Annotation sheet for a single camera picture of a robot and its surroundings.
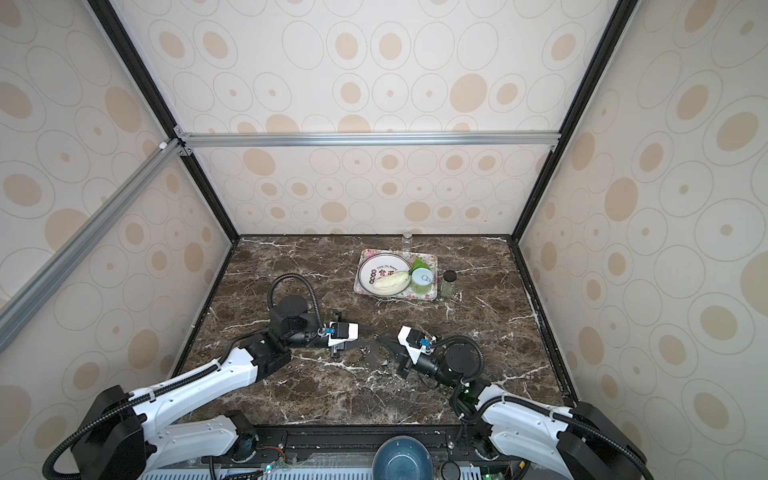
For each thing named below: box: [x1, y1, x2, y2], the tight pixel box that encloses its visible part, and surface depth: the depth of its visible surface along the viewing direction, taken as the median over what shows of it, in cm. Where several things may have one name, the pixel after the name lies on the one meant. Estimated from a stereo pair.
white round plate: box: [357, 253, 411, 295], surface depth 111 cm
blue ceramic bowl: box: [372, 435, 434, 480], surface depth 71 cm
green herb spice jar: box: [440, 270, 457, 300], surface depth 99 cm
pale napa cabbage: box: [372, 271, 411, 295], surface depth 104 cm
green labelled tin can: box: [411, 267, 434, 295], surface depth 102 cm
